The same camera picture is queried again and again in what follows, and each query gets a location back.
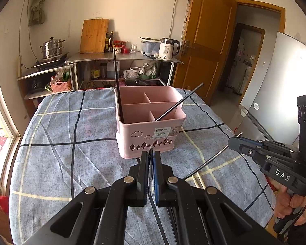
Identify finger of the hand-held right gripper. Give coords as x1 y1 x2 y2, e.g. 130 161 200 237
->
238 144 300 167
228 136 300 154

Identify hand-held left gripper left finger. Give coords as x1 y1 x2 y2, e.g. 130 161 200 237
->
22 150 150 245

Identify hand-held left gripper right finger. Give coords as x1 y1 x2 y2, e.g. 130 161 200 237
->
152 150 283 245

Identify pink plastic chopstick basket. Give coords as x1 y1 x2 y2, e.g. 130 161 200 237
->
114 86 186 160

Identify black chopstick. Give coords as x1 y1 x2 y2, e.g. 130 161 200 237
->
147 149 170 245
113 47 124 123
154 82 204 121
183 132 243 180

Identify person's right hand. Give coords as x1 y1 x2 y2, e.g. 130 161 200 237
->
274 182 306 227

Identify silver refrigerator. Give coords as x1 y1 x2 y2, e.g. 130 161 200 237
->
236 31 306 146

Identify blue checked tablecloth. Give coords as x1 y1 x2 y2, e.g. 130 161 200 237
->
9 87 277 245

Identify black pot with lid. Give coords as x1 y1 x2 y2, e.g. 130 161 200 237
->
124 78 146 88

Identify crumpled plastic bags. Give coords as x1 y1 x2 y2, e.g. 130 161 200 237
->
140 62 159 79

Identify wooden door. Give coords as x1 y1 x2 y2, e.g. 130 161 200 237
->
172 0 237 105

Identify plastic jug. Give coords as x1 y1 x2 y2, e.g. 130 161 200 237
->
106 61 120 79

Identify soy sauce bottle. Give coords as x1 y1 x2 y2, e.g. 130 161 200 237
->
90 62 100 80

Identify white electric kettle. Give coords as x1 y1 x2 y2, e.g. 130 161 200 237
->
158 37 181 61

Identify small pink woven basket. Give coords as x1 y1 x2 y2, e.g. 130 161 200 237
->
50 79 72 93

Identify stainless steel kitchen counter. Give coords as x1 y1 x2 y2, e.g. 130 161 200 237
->
65 51 184 91

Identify water filter jug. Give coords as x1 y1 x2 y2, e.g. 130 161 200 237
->
140 37 161 56

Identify black appliance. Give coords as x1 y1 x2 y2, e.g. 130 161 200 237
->
25 78 45 94

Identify bamboo cutting board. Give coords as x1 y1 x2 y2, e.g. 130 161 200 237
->
80 18 110 54

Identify black cooktop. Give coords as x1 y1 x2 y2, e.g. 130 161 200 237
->
32 52 69 68

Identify metal cooktop stand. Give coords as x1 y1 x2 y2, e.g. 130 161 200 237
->
17 64 74 100

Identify stainless steel steamer pot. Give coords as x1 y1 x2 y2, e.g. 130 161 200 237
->
39 37 66 59

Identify window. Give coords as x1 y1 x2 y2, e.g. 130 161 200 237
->
0 13 23 235

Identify hanging cloth bag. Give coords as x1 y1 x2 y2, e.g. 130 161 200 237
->
28 0 46 26

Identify metal door handle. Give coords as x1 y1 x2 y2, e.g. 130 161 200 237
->
181 40 195 55

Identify white wall cable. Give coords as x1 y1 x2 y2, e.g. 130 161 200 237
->
169 0 181 40

